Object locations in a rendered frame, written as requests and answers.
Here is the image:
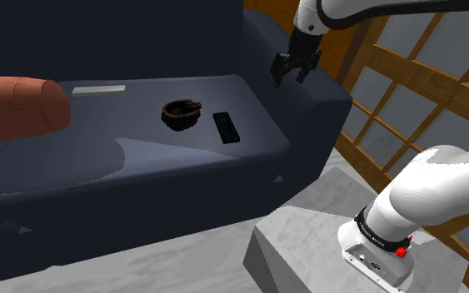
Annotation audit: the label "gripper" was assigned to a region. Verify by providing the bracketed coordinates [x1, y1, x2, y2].
[269, 27, 324, 89]

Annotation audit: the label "black remote control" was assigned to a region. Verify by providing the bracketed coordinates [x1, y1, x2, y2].
[212, 111, 242, 145]

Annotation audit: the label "dark brown woven basket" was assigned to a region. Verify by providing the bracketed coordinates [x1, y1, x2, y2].
[161, 98, 203, 132]

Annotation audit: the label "wooden lattice window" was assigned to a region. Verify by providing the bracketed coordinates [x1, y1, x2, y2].
[325, 12, 469, 293]

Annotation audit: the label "dark blue sofa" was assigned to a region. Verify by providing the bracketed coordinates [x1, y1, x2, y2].
[0, 0, 355, 288]

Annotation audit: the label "grey robot stand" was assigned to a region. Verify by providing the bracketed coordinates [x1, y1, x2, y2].
[242, 205, 469, 293]

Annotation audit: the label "flat grey white bar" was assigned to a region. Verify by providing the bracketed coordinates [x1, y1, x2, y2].
[71, 84, 127, 97]

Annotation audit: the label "orange bolster cushion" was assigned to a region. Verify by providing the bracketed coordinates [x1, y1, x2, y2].
[0, 76, 72, 145]

